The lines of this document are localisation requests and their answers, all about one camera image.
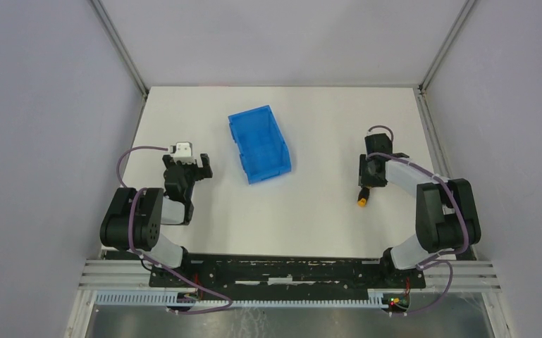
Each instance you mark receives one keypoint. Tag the aluminium corner post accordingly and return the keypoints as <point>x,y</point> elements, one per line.
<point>461,18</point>
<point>119,46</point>

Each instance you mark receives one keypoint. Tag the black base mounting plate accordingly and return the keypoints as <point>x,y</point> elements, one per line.
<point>280,278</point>

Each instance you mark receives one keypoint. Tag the white slotted cable duct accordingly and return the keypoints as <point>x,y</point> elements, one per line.
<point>176,299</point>

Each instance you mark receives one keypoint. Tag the right aluminium corner post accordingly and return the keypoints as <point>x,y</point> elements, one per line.
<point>461,18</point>

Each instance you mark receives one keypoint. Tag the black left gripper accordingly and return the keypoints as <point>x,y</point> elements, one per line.
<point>194,169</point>

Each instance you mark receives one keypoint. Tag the aluminium front frame rails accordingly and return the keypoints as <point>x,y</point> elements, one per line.
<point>468,277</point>

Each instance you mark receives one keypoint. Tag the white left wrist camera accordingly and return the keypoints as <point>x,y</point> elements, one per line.
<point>181,152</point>

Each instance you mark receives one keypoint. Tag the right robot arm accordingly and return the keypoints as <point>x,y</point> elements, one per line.
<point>446,219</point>

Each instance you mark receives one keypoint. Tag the right aluminium side rail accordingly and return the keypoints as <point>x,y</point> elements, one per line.
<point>434,139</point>

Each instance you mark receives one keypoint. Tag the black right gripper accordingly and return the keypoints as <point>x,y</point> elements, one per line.
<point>368,175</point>

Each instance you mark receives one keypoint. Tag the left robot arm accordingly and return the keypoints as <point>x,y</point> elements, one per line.
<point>133,220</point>

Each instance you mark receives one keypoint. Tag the left aluminium corner post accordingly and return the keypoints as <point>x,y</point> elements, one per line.
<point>119,46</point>

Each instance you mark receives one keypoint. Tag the orange black handled screwdriver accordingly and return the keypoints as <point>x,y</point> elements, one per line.
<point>363,196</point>

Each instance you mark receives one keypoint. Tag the blue plastic bin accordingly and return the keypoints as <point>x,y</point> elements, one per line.
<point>263,151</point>

